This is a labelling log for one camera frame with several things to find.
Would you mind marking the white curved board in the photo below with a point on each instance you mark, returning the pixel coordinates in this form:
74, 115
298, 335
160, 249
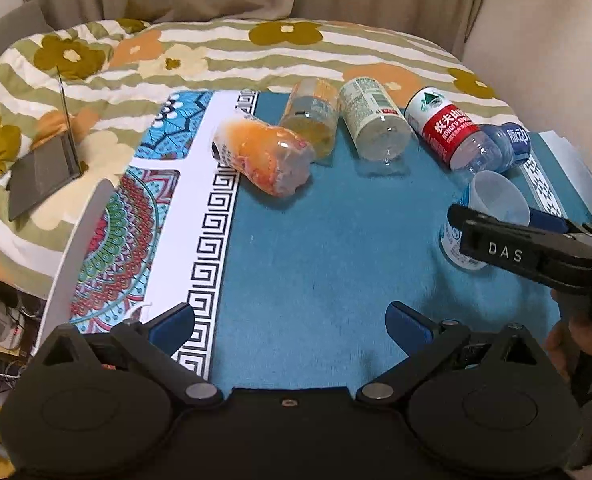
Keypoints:
73, 255

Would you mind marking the person's right hand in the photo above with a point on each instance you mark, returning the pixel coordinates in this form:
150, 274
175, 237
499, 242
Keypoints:
558, 347

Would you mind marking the blue label plastic bottle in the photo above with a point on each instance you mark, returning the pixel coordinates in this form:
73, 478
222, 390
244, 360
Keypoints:
510, 142

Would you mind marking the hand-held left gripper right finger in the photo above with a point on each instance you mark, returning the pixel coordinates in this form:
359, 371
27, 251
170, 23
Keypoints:
406, 322

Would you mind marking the floral striped blanket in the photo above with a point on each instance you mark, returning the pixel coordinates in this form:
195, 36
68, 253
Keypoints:
211, 50

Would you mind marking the grey cushion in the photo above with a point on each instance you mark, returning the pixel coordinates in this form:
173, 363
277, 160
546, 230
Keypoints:
6, 35

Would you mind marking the white label clear bottle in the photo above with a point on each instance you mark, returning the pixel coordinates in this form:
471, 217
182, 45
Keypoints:
370, 115

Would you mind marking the red label water bottle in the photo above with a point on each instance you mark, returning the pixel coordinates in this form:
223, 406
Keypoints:
443, 125

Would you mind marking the blue patterned table mat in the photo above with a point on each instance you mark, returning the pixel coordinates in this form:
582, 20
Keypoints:
316, 260

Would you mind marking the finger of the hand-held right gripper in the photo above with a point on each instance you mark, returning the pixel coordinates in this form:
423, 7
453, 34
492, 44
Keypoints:
505, 247
548, 221

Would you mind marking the yellow drink bottle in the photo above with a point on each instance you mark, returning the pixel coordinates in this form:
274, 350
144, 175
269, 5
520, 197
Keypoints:
312, 112

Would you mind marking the grey laptop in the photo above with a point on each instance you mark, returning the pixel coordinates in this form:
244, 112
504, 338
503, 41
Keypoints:
43, 175

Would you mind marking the orange drink bottle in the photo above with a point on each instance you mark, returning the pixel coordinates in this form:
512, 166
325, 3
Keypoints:
263, 157

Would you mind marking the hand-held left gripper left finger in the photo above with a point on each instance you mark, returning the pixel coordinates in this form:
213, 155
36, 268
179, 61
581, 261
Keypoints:
175, 323

